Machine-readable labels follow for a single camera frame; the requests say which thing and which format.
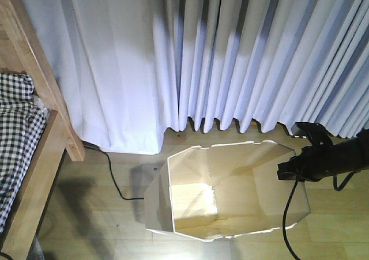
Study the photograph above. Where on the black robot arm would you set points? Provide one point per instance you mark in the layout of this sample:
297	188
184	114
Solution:
323	158

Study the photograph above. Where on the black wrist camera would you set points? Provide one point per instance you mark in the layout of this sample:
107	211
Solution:
314	132

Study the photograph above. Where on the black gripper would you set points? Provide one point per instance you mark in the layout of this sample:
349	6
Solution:
304	167

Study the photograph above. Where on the white cardboard trash bin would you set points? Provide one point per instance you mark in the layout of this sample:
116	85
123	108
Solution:
224	191

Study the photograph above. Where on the black white checkered bedsheet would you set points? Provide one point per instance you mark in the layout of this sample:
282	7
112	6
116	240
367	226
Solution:
22	125

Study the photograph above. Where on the wooden bed frame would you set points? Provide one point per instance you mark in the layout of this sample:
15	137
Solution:
21	53

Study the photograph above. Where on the white curtain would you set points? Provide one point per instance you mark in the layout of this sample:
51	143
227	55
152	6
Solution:
131	69

